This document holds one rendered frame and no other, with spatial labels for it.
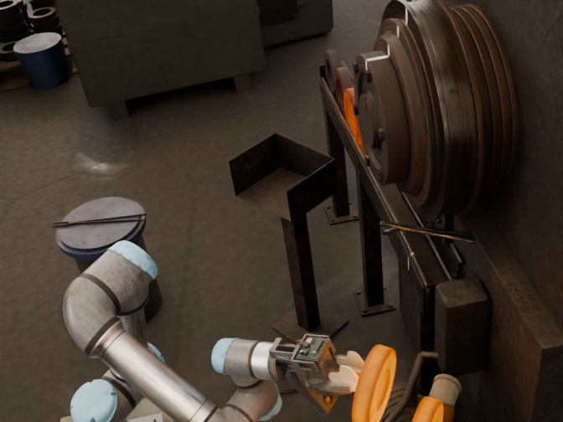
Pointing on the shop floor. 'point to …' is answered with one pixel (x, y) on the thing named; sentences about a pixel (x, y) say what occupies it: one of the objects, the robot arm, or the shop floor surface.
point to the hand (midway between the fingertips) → (374, 380)
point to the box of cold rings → (160, 46)
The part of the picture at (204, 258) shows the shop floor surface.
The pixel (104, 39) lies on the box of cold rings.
